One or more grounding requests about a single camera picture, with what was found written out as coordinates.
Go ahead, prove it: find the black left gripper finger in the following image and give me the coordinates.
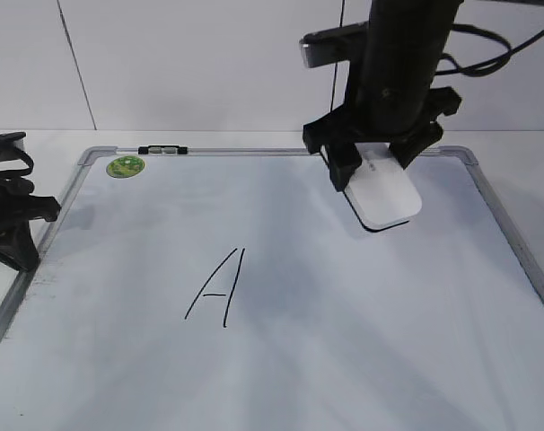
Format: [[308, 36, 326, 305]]
[[0, 221, 39, 271]]

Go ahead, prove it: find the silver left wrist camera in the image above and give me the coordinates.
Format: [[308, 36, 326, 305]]
[[0, 131, 26, 158]]

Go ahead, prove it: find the black cable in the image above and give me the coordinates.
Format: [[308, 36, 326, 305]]
[[433, 4, 544, 78]]

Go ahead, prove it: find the white whiteboard eraser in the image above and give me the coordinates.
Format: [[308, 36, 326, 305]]
[[339, 143, 423, 233]]

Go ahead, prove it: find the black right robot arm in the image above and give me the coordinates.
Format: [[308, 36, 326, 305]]
[[300, 1, 461, 191]]

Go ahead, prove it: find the round green magnet sticker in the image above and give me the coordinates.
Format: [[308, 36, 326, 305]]
[[106, 155, 145, 179]]

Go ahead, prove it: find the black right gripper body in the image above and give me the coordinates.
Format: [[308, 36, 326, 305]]
[[303, 66, 461, 154]]

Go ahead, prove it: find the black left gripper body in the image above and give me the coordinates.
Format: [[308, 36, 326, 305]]
[[0, 152, 61, 251]]

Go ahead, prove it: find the whiteboard with grey frame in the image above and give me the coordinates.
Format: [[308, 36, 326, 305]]
[[0, 147, 544, 430]]

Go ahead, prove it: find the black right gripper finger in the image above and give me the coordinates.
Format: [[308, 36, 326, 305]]
[[325, 144, 363, 191], [389, 121, 443, 170]]

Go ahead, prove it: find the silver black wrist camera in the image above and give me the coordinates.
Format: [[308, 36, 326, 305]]
[[299, 22, 368, 68]]

